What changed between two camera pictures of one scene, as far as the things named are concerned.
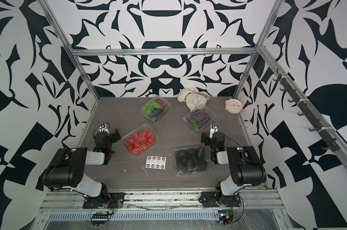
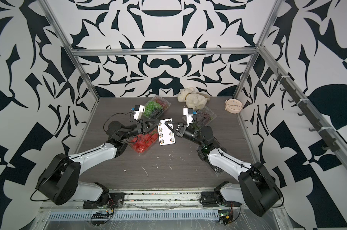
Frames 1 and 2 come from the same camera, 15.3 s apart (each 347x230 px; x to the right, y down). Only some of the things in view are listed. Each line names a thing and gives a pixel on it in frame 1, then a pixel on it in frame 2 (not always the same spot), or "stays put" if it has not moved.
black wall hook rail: [325, 136] stays put
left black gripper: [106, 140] to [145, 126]
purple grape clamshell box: [199, 119] stays put
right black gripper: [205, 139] to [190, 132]
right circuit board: [225, 216] stays put
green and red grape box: [155, 108] stays put
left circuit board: [99, 218] stays put
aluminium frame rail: [159, 200] stays put
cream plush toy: [195, 100] stays put
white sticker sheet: [156, 162] to [166, 135]
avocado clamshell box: [190, 160] to [217, 170]
